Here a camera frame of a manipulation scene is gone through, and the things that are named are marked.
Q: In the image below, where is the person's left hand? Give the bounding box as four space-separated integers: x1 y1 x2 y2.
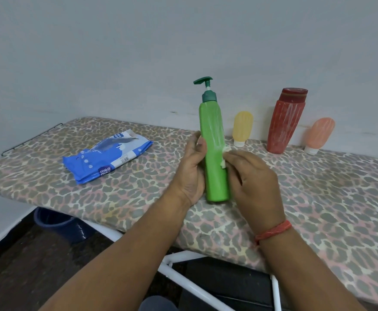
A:
170 131 208 207

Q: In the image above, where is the person's right hand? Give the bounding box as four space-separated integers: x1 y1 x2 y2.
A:
221 149 287 235

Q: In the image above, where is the white wipe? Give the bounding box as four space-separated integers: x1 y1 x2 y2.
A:
219 146 232 169

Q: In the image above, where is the green pump bottle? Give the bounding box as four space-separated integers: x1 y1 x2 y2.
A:
193 76 231 203

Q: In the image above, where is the person's left forearm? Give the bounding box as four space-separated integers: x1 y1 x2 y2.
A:
38 188 191 311

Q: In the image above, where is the person's right forearm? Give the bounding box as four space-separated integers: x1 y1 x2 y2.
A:
257 227 368 311

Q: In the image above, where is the yellow squeeze tube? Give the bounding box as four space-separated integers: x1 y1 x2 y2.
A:
232 111 254 148

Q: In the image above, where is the red bottle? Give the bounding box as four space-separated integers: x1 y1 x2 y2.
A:
267 87 308 154

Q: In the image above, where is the red thread wristband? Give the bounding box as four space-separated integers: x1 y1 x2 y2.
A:
254 220 292 246

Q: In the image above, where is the leopard print ironing board cover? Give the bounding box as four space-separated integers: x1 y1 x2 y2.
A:
0 117 378 309

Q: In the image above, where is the peach squeeze tube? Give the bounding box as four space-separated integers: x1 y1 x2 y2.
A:
304 117 335 155

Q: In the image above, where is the blue wet wipes packet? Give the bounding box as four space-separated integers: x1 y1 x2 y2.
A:
62 129 153 185

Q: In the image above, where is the person's knee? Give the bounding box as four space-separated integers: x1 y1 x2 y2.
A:
139 295 180 311

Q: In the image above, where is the blue bucket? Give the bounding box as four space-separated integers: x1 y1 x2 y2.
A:
33 206 95 245

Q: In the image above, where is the white metal board frame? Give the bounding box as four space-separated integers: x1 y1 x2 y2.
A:
76 218 282 311

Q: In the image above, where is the black wire iron rest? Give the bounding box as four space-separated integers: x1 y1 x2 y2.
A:
1 123 63 157

